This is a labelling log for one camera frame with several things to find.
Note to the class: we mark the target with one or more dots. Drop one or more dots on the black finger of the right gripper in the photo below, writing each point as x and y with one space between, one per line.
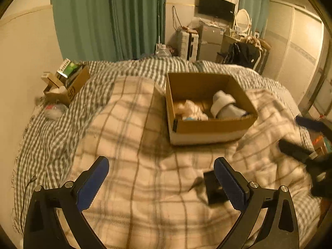
299 153
323 126

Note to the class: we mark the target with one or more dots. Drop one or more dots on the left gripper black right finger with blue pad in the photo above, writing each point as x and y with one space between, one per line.
279 228

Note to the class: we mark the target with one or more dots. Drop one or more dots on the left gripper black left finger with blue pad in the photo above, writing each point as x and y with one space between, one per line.
42 225

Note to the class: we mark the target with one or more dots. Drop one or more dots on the white grey insulated bottle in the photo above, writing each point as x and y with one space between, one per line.
223 107

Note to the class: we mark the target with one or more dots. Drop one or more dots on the white cloth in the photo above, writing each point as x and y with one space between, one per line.
190 109

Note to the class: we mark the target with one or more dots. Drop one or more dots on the black wallet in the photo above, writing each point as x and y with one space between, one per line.
214 191

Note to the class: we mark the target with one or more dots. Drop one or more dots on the white sliding wardrobe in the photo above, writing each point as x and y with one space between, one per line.
296 37

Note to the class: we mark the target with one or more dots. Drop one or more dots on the black bag on chair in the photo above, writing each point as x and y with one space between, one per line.
242 54

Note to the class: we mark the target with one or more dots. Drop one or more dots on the green gingham bed cover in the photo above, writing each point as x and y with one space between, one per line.
48 146

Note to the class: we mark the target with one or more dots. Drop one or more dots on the open brown cardboard box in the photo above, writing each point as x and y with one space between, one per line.
200 89

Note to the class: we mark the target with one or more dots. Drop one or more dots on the cream plaid blanket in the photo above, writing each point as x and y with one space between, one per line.
154 195

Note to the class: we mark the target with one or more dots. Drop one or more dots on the white oval vanity mirror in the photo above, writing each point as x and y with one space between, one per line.
242 22

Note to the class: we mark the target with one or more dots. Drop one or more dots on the clear plastic bag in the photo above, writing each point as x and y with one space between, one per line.
54 111

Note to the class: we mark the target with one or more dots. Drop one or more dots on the silver mini fridge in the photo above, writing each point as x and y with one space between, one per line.
210 40

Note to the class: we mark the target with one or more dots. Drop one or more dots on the green curtain right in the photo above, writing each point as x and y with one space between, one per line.
258 11

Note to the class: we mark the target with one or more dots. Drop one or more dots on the green curtain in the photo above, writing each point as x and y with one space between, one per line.
258 11
108 30

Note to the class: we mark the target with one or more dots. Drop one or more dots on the white ribbed suitcase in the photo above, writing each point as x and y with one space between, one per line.
187 44

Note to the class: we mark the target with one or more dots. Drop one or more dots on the cardboard box with clutter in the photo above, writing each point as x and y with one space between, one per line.
65 95

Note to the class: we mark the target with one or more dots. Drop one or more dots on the clear water bottle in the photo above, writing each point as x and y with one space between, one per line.
161 50

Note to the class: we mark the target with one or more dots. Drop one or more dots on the green white book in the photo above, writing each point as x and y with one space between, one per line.
67 68

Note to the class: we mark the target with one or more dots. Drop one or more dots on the green curtain left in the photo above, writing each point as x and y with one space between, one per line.
108 30

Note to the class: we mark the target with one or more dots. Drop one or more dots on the black wall television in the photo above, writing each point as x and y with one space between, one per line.
220 9

